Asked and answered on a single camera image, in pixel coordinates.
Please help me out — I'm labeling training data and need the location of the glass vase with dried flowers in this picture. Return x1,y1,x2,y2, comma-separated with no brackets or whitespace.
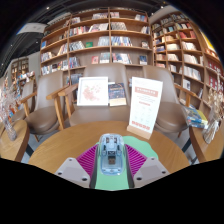
201,71,224,145
0,78,23,142

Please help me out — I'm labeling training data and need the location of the wide wooden bookshelf with books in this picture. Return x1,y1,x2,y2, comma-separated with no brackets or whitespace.
39,7,155,78

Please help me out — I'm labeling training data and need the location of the brown wooden armchair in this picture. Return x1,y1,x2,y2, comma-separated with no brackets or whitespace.
141,64,198,138
58,63,142,128
19,69,73,136

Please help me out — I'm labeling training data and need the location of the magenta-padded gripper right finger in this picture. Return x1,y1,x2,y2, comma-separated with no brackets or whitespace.
123,143,169,189

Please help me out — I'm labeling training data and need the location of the stack of colourful books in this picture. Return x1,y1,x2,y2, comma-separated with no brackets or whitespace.
182,105,209,130

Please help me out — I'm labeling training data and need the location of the round wooden side table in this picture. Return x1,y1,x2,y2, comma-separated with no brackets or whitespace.
188,124,224,164
0,119,31,163

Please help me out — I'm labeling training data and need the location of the angled wooden bookshelf with books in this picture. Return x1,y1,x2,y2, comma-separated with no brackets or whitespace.
150,12,224,112

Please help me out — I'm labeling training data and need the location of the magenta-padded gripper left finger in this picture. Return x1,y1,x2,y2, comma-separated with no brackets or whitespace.
54,143,100,190

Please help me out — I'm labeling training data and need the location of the translucent light blue computer mouse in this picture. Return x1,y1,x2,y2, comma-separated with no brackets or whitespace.
96,133,127,177

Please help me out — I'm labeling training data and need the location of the white hanging ceiling panel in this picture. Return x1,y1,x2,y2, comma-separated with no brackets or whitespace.
17,22,48,35

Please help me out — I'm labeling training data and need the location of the white table sign, wooden base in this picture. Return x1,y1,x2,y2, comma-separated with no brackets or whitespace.
126,76,164,141

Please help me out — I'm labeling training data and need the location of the dark blue book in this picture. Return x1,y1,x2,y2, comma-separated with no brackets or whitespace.
107,82,128,107

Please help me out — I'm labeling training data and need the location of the green wavy-edged mouse pad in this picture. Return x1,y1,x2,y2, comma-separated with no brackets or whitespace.
94,134,159,192

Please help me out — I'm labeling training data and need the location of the white picture book, red drawing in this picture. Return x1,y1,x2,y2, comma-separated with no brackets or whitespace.
76,76,110,107

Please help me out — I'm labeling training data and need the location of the distant wooden bookshelf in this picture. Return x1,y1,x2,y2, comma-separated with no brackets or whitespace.
9,57,30,88

